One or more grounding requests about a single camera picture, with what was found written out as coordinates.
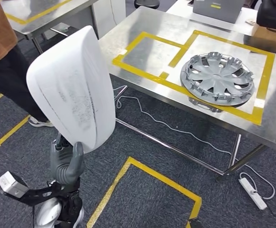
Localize black round stool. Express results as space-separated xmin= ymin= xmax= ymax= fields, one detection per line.
xmin=134 ymin=0 xmax=160 ymax=10

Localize yellow tape double rectangle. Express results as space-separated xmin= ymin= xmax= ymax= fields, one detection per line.
xmin=112 ymin=29 xmax=276 ymax=126

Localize brown cardboard box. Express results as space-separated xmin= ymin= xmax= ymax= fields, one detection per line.
xmin=243 ymin=23 xmax=276 ymax=55

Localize steel workbench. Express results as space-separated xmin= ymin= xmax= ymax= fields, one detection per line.
xmin=98 ymin=6 xmax=276 ymax=182

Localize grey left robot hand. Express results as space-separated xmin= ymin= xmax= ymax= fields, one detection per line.
xmin=50 ymin=133 xmax=85 ymax=178

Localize grey plastic wheel hubcap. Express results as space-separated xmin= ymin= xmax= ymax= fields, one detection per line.
xmin=180 ymin=51 xmax=256 ymax=108

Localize white curved plastic part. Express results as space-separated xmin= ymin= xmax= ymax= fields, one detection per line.
xmin=26 ymin=25 xmax=116 ymax=154

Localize white floor cable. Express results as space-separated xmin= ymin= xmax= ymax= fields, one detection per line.
xmin=113 ymin=85 xmax=276 ymax=201

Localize white table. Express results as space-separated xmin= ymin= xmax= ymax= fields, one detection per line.
xmin=166 ymin=0 xmax=258 ymax=36

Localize grey laptop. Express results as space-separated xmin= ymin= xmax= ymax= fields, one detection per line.
xmin=193 ymin=0 xmax=245 ymax=24

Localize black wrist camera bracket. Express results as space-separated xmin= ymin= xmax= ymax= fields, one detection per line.
xmin=2 ymin=180 xmax=81 ymax=208

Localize yellow floor tape lines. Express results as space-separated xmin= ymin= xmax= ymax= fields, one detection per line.
xmin=0 ymin=93 xmax=31 ymax=155

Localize steel table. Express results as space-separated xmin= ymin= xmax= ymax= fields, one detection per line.
xmin=0 ymin=0 xmax=126 ymax=55

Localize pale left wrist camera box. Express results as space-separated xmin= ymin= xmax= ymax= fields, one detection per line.
xmin=0 ymin=171 xmax=29 ymax=199

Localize person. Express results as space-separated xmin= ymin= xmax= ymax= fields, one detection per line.
xmin=0 ymin=0 xmax=55 ymax=128

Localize black robot foot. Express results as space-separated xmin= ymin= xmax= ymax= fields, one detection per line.
xmin=188 ymin=218 xmax=203 ymax=228

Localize yellow tape table outline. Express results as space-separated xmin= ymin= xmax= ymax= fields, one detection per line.
xmin=5 ymin=0 xmax=73 ymax=26

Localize white power strip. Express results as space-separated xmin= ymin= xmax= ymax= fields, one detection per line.
xmin=239 ymin=177 xmax=268 ymax=211

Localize yellow floor tape square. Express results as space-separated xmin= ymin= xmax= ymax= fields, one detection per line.
xmin=87 ymin=156 xmax=203 ymax=228

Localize black bag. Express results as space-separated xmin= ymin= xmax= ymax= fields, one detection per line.
xmin=256 ymin=0 xmax=276 ymax=32

